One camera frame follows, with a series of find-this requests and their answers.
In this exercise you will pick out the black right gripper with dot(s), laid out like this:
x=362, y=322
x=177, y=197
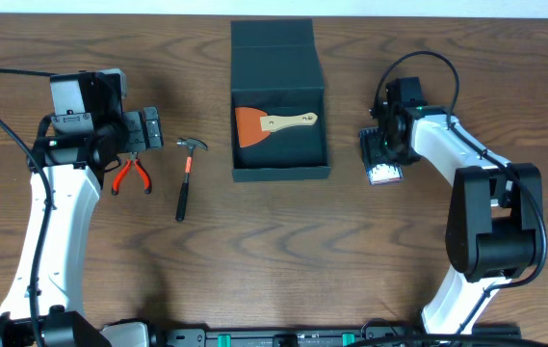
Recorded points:
x=412, y=158

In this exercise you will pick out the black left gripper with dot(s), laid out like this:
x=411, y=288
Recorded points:
x=143, y=129

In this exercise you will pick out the blue screwdriver set case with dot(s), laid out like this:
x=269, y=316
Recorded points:
x=379, y=168

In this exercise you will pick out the small claw hammer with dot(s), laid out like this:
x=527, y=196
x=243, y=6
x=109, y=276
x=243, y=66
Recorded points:
x=191, y=144

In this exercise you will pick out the orange scraper wooden handle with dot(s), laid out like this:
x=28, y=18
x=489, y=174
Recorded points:
x=254, y=125

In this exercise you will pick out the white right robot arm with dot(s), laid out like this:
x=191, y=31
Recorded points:
x=495, y=233

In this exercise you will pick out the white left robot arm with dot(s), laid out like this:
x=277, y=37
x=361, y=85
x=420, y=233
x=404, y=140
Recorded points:
x=68, y=162

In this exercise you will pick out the dark green open box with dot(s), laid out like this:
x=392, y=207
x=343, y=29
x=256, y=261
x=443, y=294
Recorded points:
x=275, y=68

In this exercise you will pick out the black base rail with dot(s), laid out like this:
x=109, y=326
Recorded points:
x=299, y=338

